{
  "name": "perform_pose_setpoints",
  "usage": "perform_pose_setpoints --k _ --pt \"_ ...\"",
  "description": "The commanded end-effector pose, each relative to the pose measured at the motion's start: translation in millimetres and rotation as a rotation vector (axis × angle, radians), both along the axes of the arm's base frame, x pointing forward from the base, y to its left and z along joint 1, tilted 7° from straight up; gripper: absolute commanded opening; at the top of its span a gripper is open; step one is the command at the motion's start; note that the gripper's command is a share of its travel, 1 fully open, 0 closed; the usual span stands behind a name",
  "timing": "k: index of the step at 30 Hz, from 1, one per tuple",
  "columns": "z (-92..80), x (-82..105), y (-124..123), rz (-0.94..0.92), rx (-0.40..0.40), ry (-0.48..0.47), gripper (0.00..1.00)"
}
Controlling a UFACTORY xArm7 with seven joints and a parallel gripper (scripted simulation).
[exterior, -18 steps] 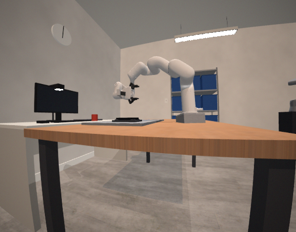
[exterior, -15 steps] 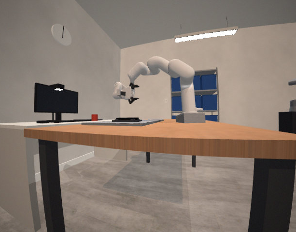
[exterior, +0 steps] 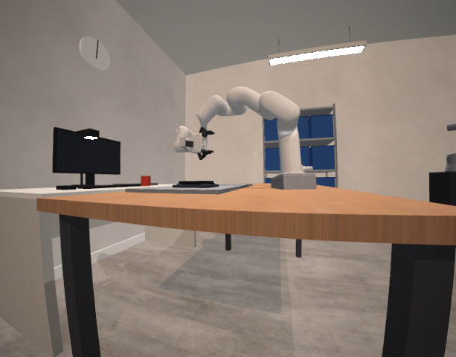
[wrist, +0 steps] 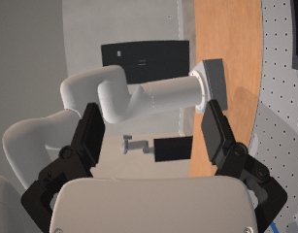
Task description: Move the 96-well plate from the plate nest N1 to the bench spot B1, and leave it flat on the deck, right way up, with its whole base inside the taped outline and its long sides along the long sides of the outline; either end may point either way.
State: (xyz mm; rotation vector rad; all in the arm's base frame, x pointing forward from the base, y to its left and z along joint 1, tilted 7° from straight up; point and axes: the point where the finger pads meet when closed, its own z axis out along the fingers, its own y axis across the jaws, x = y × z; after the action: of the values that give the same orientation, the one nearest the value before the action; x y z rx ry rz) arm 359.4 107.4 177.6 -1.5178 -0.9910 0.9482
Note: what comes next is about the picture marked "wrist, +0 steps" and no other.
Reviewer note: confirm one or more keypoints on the blue tape outline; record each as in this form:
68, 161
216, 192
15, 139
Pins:
274, 227

